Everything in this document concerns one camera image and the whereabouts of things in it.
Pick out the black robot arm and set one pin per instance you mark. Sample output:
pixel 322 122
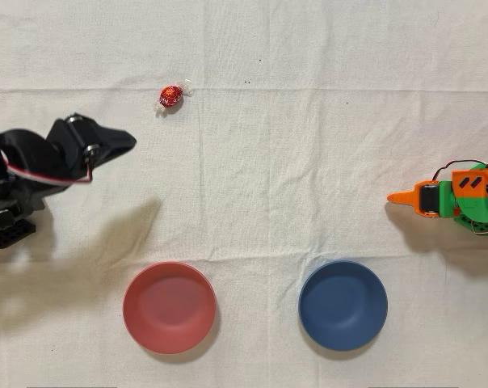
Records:
pixel 9 169

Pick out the white tablecloth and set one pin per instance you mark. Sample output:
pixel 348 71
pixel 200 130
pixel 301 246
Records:
pixel 268 161

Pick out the blue bowl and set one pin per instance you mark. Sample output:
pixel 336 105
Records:
pixel 343 305

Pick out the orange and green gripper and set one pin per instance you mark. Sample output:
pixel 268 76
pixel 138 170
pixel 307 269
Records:
pixel 429 198

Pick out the red candy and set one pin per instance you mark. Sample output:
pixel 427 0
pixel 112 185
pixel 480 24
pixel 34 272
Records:
pixel 170 97

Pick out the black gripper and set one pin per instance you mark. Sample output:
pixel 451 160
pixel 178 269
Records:
pixel 100 139

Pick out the red bowl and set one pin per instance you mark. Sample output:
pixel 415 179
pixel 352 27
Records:
pixel 169 307

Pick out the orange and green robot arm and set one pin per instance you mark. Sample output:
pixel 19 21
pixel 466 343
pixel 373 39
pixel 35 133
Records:
pixel 480 198

